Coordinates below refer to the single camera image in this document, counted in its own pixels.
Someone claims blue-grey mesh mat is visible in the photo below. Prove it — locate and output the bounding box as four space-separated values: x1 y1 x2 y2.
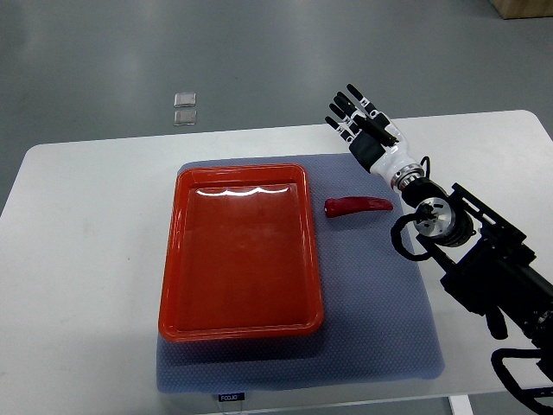
156 154 444 393

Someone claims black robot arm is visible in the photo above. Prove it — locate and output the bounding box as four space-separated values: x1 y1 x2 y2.
391 157 552 414

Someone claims black table label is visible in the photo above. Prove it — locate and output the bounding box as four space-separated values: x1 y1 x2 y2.
218 393 245 403

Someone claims black cable loop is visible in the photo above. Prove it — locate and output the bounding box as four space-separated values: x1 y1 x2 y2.
391 212 431 262

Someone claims red pepper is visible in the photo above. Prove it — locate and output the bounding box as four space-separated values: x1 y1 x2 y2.
324 196 394 218

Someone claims upper clear floor plate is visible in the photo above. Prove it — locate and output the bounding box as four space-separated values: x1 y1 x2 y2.
174 92 196 108

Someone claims red plastic tray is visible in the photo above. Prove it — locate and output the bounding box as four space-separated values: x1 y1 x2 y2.
158 163 323 343

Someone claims lower clear floor plate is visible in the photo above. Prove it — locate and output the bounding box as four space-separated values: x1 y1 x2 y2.
174 109 197 126

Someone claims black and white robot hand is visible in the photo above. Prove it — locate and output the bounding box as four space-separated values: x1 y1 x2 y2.
325 84 424 191

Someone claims clear floor plate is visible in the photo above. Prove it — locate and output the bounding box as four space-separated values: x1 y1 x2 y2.
174 109 197 126
174 92 196 108

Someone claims cardboard box corner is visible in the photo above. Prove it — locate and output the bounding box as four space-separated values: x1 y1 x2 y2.
491 0 552 20

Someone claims white table leg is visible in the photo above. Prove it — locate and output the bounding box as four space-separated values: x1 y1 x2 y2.
448 394 474 415

